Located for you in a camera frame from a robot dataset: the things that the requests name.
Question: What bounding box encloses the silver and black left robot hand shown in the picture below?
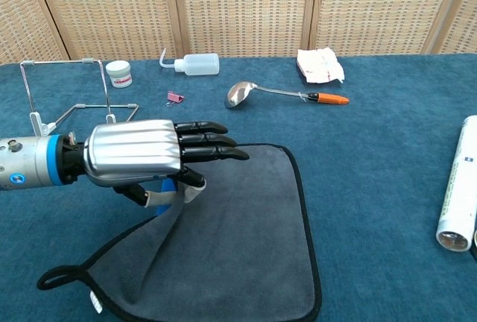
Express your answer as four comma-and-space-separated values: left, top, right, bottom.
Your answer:
61, 119, 250, 209

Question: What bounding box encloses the grey blue microfiber cloth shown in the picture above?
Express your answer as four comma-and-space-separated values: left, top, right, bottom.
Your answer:
36, 143, 323, 322

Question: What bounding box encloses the pink binder clip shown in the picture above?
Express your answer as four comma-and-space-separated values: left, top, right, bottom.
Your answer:
165, 91, 186, 107

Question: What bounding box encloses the small white jar red label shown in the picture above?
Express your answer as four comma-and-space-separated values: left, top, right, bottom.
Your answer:
105, 60, 133, 89

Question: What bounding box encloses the translucent plastic wash bottle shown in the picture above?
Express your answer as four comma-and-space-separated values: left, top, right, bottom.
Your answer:
159, 48, 221, 77

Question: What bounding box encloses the woven wicker folding screen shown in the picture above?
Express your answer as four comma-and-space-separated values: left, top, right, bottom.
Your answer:
0, 0, 477, 66

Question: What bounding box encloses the white packet with red print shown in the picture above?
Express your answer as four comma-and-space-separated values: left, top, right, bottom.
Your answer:
296, 47, 346, 85

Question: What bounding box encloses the teal carpet table cover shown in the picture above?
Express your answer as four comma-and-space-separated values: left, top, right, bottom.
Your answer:
0, 52, 477, 322

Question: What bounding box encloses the long white cardboard tube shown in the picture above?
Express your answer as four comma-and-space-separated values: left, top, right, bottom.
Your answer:
435, 115, 477, 253

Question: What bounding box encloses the wire rack with white feet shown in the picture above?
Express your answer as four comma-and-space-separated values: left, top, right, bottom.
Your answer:
19, 57, 140, 139

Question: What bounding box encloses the steel ladle with orange handle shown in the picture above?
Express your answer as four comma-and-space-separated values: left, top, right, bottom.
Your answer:
224, 80, 350, 110

